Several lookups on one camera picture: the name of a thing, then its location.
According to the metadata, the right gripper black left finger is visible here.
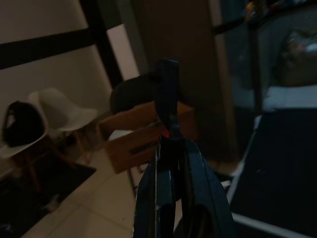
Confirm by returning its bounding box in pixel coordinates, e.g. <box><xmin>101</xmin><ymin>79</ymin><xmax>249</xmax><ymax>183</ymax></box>
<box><xmin>133</xmin><ymin>135</ymin><xmax>179</xmax><ymax>238</ymax></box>

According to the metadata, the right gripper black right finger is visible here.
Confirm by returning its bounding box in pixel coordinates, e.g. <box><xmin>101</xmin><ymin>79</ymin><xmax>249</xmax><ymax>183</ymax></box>
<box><xmin>173</xmin><ymin>137</ymin><xmax>235</xmax><ymax>238</ymax></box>

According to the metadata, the brown cardboard box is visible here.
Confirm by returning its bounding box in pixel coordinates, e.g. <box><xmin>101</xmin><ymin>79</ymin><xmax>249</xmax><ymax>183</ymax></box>
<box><xmin>98</xmin><ymin>100</ymin><xmax>199</xmax><ymax>175</ymax></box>

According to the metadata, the dark mat with white edge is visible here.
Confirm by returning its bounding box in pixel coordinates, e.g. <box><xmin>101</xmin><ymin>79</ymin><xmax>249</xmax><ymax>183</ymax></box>
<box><xmin>225</xmin><ymin>112</ymin><xmax>317</xmax><ymax>238</ymax></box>

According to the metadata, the black cloth bundle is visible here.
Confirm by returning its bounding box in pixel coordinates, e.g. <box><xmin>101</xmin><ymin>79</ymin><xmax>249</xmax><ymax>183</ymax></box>
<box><xmin>109</xmin><ymin>75</ymin><xmax>162</xmax><ymax>115</ymax></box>

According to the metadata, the white shell chair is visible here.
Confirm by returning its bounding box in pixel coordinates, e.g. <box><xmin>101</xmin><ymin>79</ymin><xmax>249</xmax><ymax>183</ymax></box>
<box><xmin>0</xmin><ymin>94</ymin><xmax>50</xmax><ymax>193</ymax></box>
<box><xmin>27</xmin><ymin>87</ymin><xmax>99</xmax><ymax>162</ymax></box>

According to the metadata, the dark floor mat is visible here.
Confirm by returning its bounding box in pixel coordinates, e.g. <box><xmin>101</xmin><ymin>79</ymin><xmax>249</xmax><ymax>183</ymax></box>
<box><xmin>0</xmin><ymin>153</ymin><xmax>98</xmax><ymax>238</ymax></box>

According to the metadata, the black bag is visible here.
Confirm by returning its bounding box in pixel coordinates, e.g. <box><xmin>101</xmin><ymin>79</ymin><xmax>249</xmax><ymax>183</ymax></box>
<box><xmin>1</xmin><ymin>100</ymin><xmax>48</xmax><ymax>147</ymax></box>

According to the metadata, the black frame glass cabinet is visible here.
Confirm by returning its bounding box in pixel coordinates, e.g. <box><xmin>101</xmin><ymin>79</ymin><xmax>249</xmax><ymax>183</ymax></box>
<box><xmin>211</xmin><ymin>0</ymin><xmax>317</xmax><ymax>116</ymax></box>

